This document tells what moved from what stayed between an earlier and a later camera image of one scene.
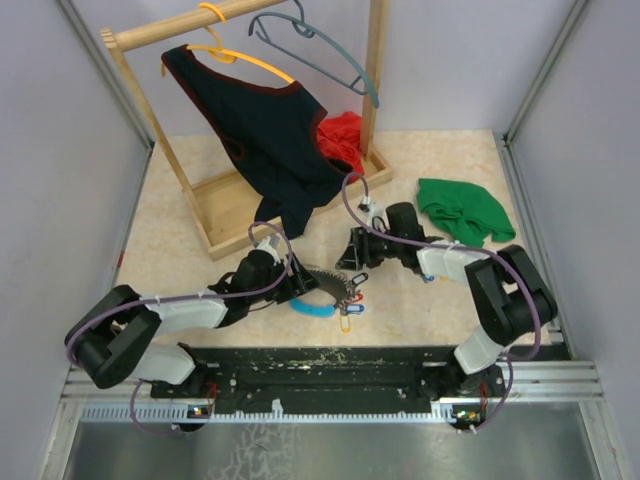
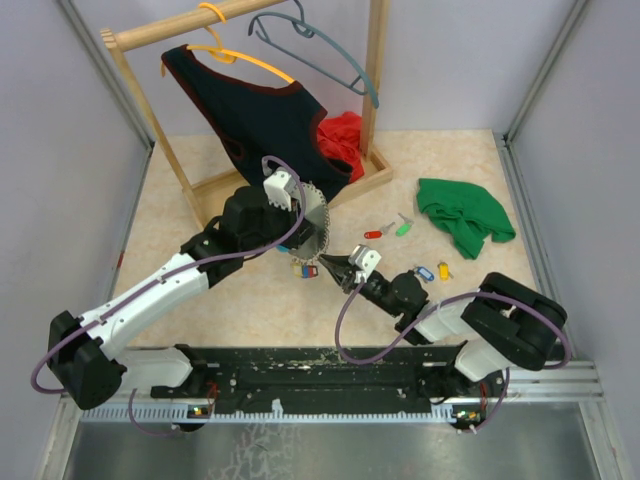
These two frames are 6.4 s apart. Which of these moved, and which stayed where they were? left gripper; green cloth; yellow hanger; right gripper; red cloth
Moved: right gripper; left gripper
Stayed: yellow hanger; green cloth; red cloth
